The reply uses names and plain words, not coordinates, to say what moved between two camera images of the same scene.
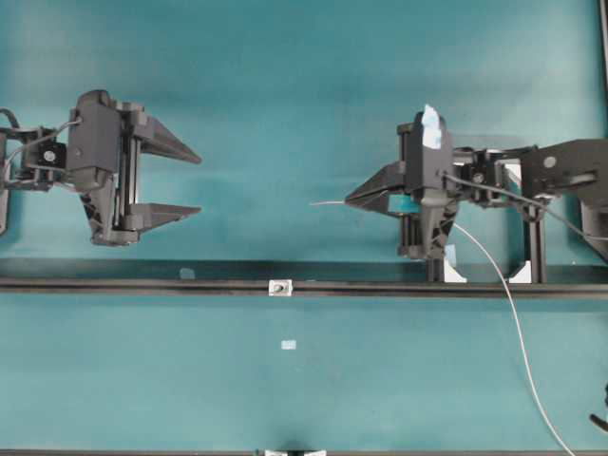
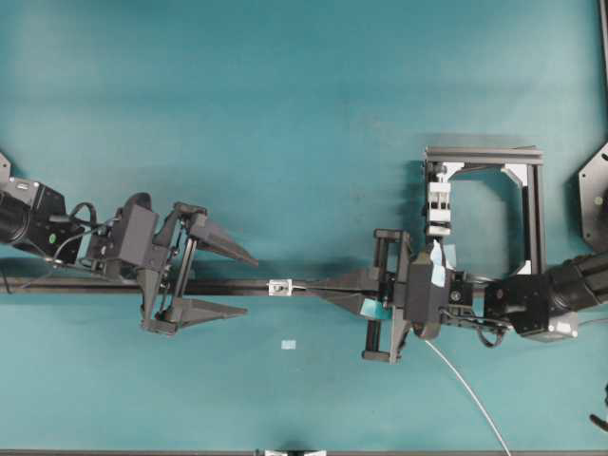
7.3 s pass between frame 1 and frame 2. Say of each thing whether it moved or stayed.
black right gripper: moved
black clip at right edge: stayed
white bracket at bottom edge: stayed
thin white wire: moved
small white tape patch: stayed
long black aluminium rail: stayed
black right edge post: stayed
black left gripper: moved
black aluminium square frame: stayed
